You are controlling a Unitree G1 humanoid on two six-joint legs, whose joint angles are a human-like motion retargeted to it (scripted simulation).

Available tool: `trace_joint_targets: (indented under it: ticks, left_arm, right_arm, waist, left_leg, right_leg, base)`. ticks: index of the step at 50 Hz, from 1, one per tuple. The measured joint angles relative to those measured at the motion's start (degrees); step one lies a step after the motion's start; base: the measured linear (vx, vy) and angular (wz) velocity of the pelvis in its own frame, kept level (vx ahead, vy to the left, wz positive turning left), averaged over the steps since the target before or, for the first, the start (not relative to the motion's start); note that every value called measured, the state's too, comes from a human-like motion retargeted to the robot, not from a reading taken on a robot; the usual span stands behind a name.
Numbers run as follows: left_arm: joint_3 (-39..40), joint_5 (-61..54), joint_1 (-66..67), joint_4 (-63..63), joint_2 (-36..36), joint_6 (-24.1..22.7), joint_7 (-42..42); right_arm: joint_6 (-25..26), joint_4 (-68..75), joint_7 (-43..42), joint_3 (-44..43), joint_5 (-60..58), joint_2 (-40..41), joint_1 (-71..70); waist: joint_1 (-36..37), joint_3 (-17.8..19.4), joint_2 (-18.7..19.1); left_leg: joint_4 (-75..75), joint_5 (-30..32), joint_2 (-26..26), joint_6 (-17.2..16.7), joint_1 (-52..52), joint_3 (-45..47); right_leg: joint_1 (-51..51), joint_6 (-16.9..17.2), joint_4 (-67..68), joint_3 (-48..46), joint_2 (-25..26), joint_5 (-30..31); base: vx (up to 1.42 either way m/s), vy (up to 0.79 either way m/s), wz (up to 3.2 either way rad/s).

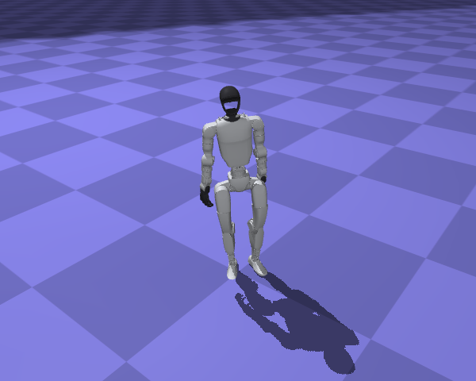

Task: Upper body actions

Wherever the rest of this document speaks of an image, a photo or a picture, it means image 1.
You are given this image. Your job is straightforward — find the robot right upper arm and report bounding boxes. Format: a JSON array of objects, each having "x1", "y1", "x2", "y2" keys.
[{"x1": 202, "y1": 122, "x2": 217, "y2": 166}]

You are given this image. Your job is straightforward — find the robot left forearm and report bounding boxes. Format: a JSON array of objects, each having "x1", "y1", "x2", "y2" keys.
[{"x1": 255, "y1": 149, "x2": 267, "y2": 180}]

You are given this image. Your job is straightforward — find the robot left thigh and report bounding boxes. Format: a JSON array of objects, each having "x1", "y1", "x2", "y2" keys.
[{"x1": 248, "y1": 177, "x2": 268, "y2": 233}]

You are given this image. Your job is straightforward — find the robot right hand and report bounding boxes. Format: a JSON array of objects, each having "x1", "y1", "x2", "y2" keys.
[{"x1": 200, "y1": 186, "x2": 213, "y2": 207}]

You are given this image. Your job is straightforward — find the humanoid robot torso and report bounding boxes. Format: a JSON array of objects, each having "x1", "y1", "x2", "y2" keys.
[{"x1": 215, "y1": 114, "x2": 252, "y2": 192}]

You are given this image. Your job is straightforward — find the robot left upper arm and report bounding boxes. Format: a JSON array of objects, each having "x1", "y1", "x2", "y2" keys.
[{"x1": 248, "y1": 116, "x2": 267, "y2": 158}]

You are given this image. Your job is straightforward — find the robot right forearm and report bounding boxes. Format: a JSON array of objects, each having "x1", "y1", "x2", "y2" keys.
[{"x1": 200, "y1": 156, "x2": 213, "y2": 191}]

